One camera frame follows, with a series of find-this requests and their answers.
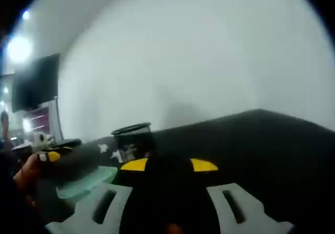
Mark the white paper trash scrap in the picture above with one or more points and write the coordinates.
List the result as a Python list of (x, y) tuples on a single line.
[(103, 147), (116, 156)]

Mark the black cup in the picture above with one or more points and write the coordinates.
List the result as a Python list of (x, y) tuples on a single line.
[(133, 139)]

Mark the black round lid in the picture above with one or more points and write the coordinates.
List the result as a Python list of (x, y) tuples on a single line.
[(66, 143)]

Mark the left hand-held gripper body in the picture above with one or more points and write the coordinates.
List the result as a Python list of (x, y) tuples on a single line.
[(39, 139)]

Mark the large ceiling light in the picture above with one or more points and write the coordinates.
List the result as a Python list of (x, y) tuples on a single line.
[(19, 48)]

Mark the black tabletop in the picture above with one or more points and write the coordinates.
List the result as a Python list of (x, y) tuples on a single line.
[(261, 145)]

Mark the person's right hand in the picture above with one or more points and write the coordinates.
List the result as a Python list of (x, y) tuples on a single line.
[(174, 230)]

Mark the thin metal stand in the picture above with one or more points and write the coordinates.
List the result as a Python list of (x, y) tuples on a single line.
[(58, 118)]

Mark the green dustpan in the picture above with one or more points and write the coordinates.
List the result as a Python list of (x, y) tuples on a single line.
[(81, 188)]

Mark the person's left hand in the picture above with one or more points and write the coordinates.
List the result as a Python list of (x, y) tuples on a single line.
[(27, 173)]

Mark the small ceiling light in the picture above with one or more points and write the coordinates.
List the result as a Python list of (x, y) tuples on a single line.
[(26, 15)]

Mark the black wall screen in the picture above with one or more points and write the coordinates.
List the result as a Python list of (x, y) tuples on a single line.
[(35, 83)]

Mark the maroon cabinet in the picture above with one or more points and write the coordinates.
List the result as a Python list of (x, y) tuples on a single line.
[(38, 120)]

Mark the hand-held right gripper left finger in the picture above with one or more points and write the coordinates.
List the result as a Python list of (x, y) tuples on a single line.
[(86, 213)]

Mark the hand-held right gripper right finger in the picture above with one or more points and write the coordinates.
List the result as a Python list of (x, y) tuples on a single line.
[(251, 213)]

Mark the dark paper cup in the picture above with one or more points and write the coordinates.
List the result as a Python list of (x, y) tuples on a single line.
[(22, 153)]

